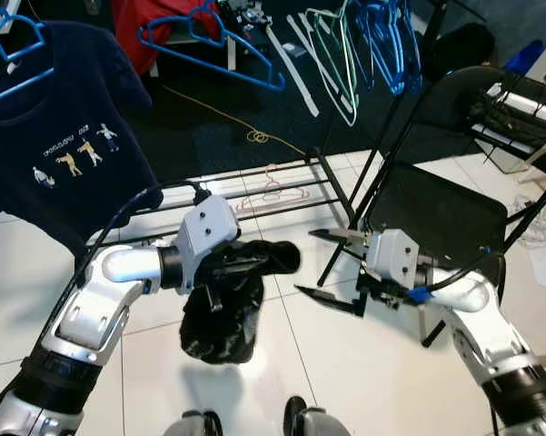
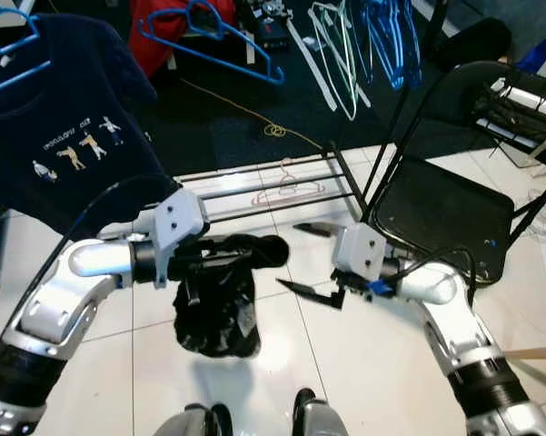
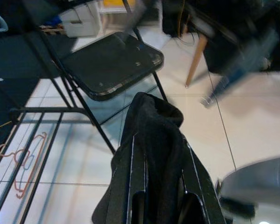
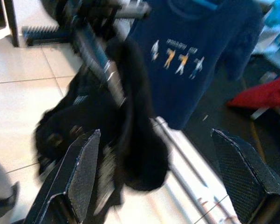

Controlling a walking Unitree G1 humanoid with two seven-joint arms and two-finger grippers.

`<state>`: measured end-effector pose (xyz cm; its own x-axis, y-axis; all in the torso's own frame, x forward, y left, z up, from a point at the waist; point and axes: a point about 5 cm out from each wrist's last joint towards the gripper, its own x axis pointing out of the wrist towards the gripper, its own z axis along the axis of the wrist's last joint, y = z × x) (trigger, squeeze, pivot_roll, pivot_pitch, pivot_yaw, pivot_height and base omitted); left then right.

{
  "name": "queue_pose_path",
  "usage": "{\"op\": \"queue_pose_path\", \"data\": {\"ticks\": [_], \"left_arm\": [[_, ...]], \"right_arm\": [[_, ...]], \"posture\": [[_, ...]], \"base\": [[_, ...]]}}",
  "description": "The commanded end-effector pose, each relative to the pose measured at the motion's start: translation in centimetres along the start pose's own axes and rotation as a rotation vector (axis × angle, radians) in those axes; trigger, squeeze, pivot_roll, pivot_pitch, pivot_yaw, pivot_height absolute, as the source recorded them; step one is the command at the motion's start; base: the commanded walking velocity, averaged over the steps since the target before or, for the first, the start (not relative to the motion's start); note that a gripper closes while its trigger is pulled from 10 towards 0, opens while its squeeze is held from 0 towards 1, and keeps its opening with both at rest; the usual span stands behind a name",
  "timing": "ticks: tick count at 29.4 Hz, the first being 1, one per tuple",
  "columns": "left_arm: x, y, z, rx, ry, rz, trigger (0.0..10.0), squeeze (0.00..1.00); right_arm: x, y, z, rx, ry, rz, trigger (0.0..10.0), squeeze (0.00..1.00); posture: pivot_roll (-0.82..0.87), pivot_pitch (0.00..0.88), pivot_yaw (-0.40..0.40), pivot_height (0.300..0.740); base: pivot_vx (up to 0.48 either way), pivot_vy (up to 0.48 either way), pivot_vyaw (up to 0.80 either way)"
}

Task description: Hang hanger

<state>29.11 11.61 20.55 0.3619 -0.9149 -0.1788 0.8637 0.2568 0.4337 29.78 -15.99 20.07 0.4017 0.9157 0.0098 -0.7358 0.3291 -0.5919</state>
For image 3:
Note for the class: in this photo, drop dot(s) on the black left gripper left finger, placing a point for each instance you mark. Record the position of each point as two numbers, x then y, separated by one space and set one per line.
137 182

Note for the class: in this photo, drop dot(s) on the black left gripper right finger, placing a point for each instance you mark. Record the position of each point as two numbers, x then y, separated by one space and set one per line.
200 198

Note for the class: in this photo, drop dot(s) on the black garment with white print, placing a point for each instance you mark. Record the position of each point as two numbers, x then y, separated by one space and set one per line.
158 140

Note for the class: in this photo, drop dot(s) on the black metal clothes rack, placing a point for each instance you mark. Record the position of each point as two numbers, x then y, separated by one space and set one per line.
49 109

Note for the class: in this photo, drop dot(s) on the black folding chair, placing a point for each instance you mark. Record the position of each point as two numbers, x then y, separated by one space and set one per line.
111 63

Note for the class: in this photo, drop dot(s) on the light wooden pole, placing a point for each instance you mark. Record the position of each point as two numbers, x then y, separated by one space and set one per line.
195 60

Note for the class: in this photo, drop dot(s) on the white drawer unit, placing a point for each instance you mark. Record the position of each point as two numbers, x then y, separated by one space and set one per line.
81 23

